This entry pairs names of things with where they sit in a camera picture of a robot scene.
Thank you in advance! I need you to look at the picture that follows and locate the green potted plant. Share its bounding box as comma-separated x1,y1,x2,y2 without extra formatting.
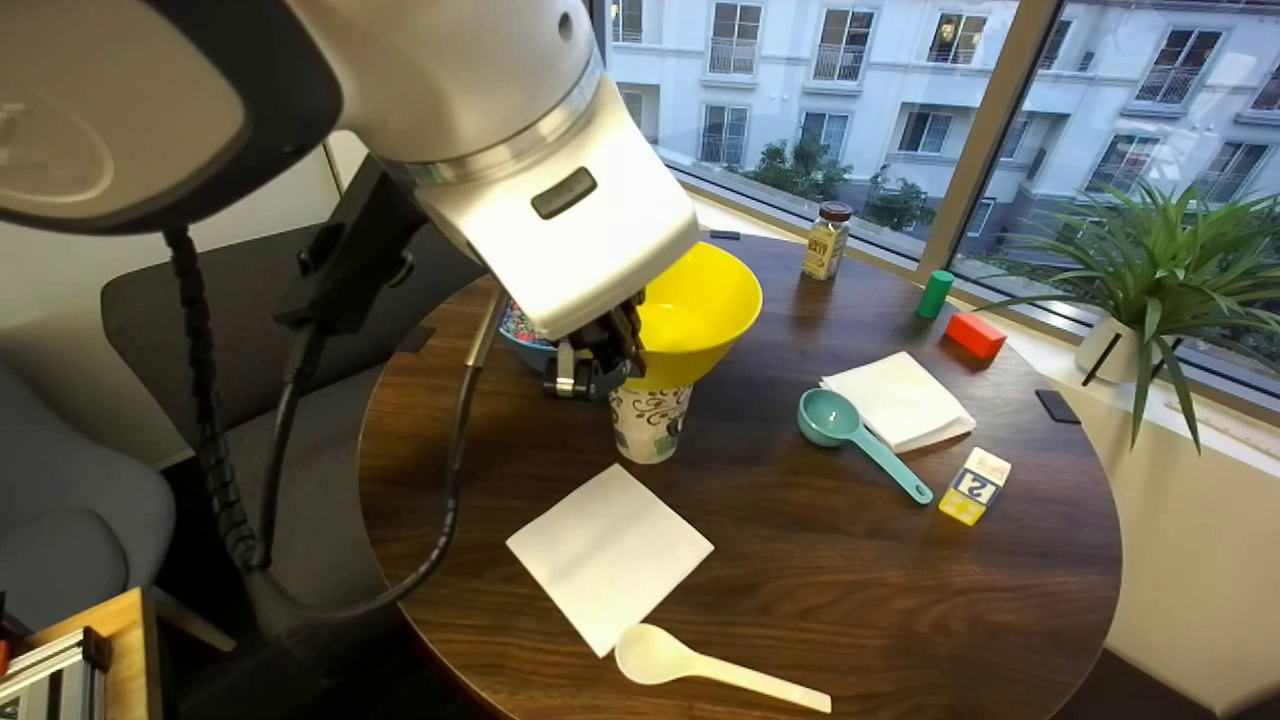
984,177,1280,457

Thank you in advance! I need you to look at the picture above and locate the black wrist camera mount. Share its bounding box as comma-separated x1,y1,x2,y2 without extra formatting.
276,157,432,337

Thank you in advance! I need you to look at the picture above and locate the blue grey chair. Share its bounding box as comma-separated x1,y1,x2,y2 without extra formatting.
0,356,179,636

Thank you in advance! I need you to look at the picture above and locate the grey cable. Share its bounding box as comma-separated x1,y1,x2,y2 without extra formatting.
295,297,502,633

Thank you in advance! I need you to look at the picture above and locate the wooden board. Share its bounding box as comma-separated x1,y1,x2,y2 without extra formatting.
37,587,162,720

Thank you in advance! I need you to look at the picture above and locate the patterned paper cup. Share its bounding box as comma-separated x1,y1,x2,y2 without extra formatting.
608,377,696,466

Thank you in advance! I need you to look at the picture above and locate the aluminium frame rail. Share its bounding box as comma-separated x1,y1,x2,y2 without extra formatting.
0,625,111,720

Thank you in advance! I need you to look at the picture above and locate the black corrugated cable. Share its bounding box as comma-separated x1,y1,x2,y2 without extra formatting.
161,225,276,576

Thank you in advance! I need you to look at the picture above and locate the white folded napkin stack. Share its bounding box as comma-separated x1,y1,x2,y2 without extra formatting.
814,349,978,457

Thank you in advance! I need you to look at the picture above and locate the small yellow white box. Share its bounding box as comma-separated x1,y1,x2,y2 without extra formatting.
941,445,1017,528

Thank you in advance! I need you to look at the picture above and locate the white paper sheet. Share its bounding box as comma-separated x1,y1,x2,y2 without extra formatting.
502,460,721,658

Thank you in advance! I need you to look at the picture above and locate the red block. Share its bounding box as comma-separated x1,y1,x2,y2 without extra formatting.
941,308,1013,369

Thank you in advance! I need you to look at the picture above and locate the yellow plastic bowl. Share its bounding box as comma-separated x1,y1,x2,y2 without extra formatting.
629,240,769,394

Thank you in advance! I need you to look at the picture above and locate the teal measuring scoop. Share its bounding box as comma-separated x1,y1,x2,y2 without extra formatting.
796,384,941,508

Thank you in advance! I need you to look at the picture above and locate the white plastic spoon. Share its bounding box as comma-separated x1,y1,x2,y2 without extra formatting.
610,621,836,717

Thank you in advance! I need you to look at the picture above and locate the dark grey chair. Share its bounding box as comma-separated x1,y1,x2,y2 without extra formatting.
99,214,493,471

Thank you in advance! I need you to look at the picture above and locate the white plant pot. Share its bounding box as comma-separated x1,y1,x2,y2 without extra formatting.
1073,317,1150,393

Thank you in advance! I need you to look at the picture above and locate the yellow spice jar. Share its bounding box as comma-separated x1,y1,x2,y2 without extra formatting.
798,200,854,284

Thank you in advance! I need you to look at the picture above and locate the green block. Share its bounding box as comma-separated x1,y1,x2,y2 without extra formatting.
911,267,958,325

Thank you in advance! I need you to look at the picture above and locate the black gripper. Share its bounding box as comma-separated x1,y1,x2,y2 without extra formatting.
538,301,649,401

